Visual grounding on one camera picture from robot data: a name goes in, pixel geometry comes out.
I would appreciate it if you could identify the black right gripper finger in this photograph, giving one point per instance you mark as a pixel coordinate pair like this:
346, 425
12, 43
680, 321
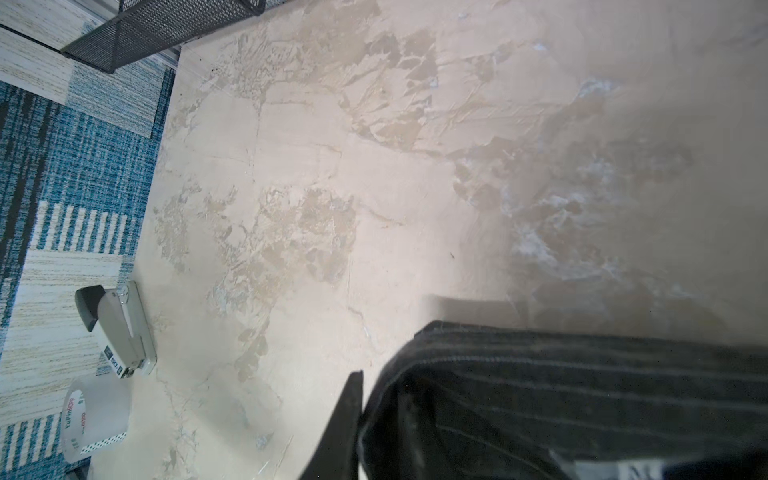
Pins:
335, 457

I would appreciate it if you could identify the dark pinstriped long sleeve shirt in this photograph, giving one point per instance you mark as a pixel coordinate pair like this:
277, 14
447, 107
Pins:
475, 402

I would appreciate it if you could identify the clear tape roll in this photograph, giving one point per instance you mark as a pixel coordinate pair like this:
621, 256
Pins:
95, 415

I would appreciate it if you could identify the black white remote control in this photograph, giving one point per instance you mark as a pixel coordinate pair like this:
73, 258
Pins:
117, 319

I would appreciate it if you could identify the black wire mesh shelf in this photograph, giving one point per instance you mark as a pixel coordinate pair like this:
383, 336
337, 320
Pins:
147, 27

